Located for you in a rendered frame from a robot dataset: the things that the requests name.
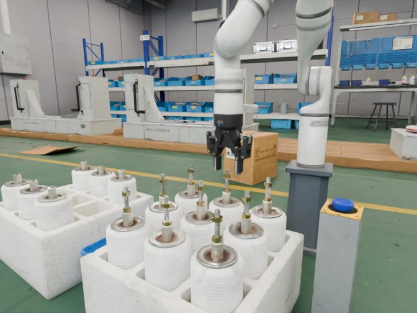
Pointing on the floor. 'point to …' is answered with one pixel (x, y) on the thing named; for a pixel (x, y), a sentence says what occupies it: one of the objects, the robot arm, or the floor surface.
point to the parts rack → (205, 65)
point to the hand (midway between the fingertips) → (228, 167)
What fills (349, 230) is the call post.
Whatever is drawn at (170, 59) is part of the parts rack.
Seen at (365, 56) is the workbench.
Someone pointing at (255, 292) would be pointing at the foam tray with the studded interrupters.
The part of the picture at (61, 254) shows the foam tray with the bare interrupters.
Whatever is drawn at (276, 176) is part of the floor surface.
